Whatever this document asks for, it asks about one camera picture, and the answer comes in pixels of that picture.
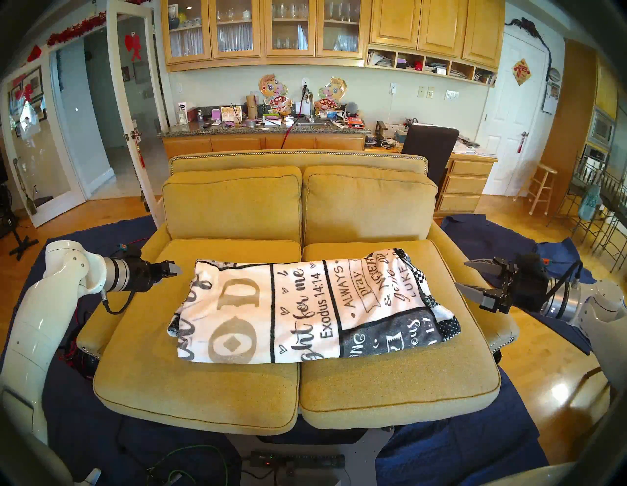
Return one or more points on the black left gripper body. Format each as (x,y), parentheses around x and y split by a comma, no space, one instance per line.
(144,274)

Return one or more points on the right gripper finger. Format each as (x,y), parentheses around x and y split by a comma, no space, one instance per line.
(490,267)
(490,299)

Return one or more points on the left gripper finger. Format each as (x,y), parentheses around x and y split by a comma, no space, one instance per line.
(160,280)
(170,269)

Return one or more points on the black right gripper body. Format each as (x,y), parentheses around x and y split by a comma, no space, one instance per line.
(529,284)

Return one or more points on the white black scripture blanket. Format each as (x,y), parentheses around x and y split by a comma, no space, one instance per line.
(303,308)

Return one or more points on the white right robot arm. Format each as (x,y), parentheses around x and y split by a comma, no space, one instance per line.
(607,318)

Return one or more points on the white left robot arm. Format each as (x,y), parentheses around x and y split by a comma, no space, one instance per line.
(49,303)

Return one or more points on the crumpled dark blue blanket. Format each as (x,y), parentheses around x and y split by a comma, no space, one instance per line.
(490,235)

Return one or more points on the wooden desk with drawers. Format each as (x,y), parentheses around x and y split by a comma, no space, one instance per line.
(465,185)

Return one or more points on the yellow sofa back cushion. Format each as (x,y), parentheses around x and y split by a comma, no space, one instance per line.
(367,206)
(230,201)

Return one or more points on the teal bag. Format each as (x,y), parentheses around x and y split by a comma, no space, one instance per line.
(589,203)

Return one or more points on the black bag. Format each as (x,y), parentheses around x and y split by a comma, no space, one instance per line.
(78,362)

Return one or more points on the wooden stool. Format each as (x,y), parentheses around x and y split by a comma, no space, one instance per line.
(545,169)

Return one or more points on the yellow sofa seat cushion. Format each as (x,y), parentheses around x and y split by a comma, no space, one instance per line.
(196,387)
(401,387)

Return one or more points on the black metal chair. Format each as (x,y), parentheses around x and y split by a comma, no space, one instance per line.
(612,201)

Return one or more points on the black standing fan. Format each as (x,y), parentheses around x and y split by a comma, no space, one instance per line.
(20,243)

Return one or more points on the black office chair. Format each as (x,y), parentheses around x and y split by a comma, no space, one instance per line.
(428,145)

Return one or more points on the granite kitchen counter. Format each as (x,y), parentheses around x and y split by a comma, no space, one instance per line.
(240,142)

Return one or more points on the white panelled door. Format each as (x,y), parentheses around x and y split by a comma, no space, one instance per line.
(509,122)

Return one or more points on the white glass panel door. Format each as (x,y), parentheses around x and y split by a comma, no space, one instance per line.
(41,157)
(116,73)

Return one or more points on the tall wooden cabinet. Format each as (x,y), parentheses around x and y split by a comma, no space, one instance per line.
(568,122)

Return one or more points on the yellow two-seat sofa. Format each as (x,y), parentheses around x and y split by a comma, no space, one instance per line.
(299,159)

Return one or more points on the built-in steel oven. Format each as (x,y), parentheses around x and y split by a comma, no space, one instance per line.
(602,129)

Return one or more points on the brown cardboard tube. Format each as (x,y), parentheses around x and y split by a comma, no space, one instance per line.
(251,107)

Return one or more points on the orange box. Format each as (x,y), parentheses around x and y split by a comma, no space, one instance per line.
(355,122)

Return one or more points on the red diamond door decoration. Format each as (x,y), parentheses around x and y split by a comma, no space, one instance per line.
(521,72)

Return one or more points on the chrome kitchen faucet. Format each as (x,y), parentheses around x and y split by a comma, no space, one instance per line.
(311,103)

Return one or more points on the black power strip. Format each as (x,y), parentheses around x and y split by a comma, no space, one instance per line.
(303,460)

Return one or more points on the dark garland over door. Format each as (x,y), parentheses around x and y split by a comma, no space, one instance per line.
(526,23)

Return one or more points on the red tinsel garland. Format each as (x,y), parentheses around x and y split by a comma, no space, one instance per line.
(76,29)

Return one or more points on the small picture frame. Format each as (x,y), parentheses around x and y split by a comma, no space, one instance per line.
(231,114)

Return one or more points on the wall calendar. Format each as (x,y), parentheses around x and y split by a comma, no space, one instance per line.
(551,98)

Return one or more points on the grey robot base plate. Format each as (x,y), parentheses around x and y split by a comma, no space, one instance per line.
(365,455)

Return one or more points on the cartoon child wall decoration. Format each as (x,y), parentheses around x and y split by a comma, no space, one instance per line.
(333,90)
(272,89)

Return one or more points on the wooden wall cabinets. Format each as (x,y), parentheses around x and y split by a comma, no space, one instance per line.
(397,22)

